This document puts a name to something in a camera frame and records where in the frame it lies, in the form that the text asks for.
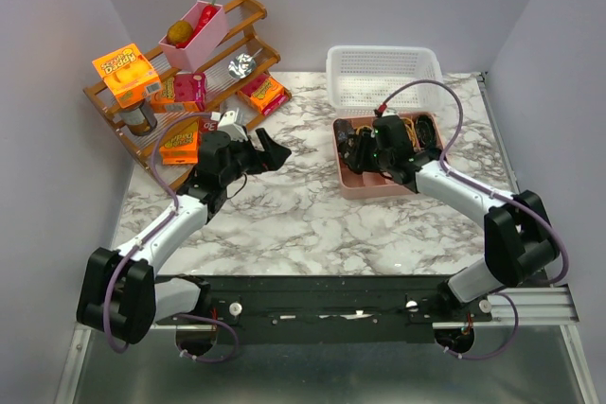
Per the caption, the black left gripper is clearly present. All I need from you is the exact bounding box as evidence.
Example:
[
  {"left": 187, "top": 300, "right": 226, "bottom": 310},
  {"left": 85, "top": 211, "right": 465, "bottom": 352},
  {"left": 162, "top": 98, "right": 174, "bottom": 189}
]
[{"left": 221, "top": 128, "right": 291, "bottom": 186}]

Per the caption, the black gold floral tie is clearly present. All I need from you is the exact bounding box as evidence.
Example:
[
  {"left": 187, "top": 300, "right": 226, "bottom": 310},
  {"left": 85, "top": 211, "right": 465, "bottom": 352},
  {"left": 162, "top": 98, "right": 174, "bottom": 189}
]
[{"left": 338, "top": 138, "right": 365, "bottom": 174}]

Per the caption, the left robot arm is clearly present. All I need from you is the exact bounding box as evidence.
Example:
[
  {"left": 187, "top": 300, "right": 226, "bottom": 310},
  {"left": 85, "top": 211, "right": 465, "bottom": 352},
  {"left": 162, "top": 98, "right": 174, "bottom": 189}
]
[{"left": 77, "top": 129, "right": 292, "bottom": 353}]

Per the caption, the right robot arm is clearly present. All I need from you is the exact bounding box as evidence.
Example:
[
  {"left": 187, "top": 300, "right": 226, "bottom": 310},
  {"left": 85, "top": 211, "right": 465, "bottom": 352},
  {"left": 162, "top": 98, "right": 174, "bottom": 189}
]
[{"left": 334, "top": 115, "right": 560, "bottom": 321}]

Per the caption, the yellow rolled tie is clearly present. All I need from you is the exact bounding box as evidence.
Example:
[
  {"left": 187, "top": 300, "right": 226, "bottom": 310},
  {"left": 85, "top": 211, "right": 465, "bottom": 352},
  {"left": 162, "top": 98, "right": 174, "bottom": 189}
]
[
  {"left": 402, "top": 117, "right": 419, "bottom": 149},
  {"left": 355, "top": 125, "right": 374, "bottom": 137}
]

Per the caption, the black gold rolled tie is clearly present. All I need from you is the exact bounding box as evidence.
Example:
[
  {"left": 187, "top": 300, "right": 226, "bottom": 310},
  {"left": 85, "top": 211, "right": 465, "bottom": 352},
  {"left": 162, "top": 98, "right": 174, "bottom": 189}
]
[{"left": 414, "top": 114, "right": 437, "bottom": 149}]

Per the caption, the brown blue rolled tie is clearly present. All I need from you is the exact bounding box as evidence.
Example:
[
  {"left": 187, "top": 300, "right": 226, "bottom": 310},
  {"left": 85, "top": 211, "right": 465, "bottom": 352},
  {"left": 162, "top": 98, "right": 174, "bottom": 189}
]
[{"left": 333, "top": 118, "right": 357, "bottom": 153}]

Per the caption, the pink divided organizer box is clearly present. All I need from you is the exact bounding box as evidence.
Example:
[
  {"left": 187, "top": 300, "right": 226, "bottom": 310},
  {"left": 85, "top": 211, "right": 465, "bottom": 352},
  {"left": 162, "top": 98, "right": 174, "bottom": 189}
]
[{"left": 332, "top": 112, "right": 443, "bottom": 200}]

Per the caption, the orange pink box right shelf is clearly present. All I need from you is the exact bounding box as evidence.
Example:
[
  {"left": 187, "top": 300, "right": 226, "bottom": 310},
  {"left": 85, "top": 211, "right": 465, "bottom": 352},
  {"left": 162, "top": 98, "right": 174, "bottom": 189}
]
[{"left": 237, "top": 74, "right": 289, "bottom": 116}]

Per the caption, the red small carton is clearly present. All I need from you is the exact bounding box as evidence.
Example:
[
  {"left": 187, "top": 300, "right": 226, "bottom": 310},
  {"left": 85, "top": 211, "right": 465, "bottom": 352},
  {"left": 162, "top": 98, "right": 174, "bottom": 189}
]
[{"left": 198, "top": 118, "right": 218, "bottom": 134}]

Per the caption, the white perforated plastic basket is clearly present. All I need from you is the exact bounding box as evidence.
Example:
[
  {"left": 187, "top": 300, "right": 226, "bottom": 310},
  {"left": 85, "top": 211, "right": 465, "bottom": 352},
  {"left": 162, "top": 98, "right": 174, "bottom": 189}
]
[{"left": 326, "top": 45, "right": 443, "bottom": 117}]

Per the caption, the orange box bottom shelf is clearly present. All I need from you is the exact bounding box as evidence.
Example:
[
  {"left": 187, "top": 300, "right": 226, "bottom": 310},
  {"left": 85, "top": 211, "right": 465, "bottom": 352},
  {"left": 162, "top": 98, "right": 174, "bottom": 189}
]
[{"left": 160, "top": 121, "right": 200, "bottom": 166}]

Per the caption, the silver metal scoop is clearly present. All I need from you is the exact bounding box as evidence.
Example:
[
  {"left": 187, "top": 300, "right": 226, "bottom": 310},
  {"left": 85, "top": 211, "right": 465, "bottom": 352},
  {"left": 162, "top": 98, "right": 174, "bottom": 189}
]
[{"left": 227, "top": 48, "right": 263, "bottom": 80}]

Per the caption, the wooden tiered shelf rack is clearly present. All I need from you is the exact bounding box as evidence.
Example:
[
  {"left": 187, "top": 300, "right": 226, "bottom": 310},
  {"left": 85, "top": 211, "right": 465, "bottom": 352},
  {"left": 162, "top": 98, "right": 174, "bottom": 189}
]
[{"left": 84, "top": 0, "right": 291, "bottom": 187}]

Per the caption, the pink orange sponge box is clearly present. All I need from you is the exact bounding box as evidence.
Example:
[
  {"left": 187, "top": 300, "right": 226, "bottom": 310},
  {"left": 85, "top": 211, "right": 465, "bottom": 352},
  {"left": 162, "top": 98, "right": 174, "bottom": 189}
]
[{"left": 150, "top": 73, "right": 206, "bottom": 114}]

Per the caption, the pink rectangular bin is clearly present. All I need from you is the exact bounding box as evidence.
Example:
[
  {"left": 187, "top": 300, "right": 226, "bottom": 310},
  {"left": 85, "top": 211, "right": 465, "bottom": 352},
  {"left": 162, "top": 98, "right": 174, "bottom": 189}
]
[{"left": 159, "top": 0, "right": 228, "bottom": 72}]

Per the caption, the dark glass jar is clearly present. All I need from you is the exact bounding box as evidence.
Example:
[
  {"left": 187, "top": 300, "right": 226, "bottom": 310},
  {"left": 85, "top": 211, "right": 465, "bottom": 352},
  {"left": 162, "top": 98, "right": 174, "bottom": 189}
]
[{"left": 118, "top": 98, "right": 157, "bottom": 136}]

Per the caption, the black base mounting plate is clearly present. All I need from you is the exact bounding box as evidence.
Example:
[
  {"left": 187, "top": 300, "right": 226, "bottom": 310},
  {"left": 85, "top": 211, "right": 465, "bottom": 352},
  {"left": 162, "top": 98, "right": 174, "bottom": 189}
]
[{"left": 155, "top": 275, "right": 491, "bottom": 346}]

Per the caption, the brown round fruit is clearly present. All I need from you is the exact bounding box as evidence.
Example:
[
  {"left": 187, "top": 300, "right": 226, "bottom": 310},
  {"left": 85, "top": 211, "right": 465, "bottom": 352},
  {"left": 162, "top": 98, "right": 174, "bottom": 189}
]
[{"left": 166, "top": 20, "right": 193, "bottom": 46}]

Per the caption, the red chili pepper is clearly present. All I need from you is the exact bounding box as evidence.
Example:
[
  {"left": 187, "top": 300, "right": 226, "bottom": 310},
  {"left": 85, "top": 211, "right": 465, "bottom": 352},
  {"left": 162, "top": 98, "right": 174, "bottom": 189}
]
[{"left": 175, "top": 0, "right": 219, "bottom": 48}]

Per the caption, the orange Scrub Daddy box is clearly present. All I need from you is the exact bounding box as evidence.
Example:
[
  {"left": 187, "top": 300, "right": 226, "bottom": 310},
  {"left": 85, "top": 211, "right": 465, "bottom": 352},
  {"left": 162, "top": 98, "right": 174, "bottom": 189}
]
[{"left": 92, "top": 44, "right": 162, "bottom": 109}]

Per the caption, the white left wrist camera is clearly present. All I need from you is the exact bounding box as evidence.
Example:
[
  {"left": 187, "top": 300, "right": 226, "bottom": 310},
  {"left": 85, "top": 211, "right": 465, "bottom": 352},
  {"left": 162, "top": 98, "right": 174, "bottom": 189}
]
[{"left": 210, "top": 109, "right": 248, "bottom": 142}]

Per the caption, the aluminium rail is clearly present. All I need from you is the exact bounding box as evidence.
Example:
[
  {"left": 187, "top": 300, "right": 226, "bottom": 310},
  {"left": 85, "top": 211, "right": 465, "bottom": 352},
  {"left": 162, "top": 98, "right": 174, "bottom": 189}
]
[{"left": 422, "top": 286, "right": 579, "bottom": 329}]

